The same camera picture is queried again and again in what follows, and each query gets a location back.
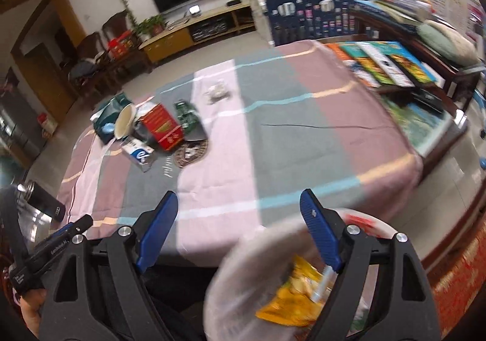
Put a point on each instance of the red cardboard box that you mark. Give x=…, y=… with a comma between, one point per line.
x=163, y=127

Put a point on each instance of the potted green plant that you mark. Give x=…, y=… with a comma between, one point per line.
x=151, y=27

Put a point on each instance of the black thermos bottle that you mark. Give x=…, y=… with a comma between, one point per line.
x=39, y=198

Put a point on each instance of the red floral sofa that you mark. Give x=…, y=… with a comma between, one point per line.
x=456, y=267

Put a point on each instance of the wooden tv cabinet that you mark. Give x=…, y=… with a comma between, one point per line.
x=212, y=25

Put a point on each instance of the blue picture book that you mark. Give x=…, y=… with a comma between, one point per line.
x=412, y=67

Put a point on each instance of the person left hand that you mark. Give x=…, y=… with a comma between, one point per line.
x=30, y=304

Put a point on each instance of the white remote control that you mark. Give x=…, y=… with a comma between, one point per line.
x=398, y=77

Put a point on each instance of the dark wooden coffee table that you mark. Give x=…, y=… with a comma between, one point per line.
x=429, y=120

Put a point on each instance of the white blue medicine box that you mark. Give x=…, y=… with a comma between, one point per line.
x=138, y=152

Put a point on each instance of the green tissue box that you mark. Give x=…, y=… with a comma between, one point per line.
x=104, y=119

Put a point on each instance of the blue white baby fence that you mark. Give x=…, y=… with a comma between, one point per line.
x=284, y=21

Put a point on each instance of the white paper cup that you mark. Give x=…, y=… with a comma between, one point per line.
x=124, y=122

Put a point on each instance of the white tissue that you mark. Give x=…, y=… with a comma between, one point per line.
x=217, y=92

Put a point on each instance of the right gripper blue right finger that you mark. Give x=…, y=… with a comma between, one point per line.
x=325, y=227

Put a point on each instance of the green grey cushion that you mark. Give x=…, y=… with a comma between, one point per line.
x=448, y=43

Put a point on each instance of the stack of books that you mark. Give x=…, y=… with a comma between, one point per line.
x=407, y=15

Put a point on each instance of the yellow snack bag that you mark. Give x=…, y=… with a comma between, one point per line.
x=300, y=300

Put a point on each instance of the dark wooden armchair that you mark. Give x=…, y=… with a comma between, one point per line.
x=90, y=75

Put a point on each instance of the striped pastel tablecloth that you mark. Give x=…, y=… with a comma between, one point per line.
x=296, y=119

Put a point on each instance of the dark green snack wrapper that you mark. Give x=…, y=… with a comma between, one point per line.
x=188, y=118

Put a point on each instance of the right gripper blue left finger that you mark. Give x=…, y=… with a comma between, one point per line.
x=152, y=228

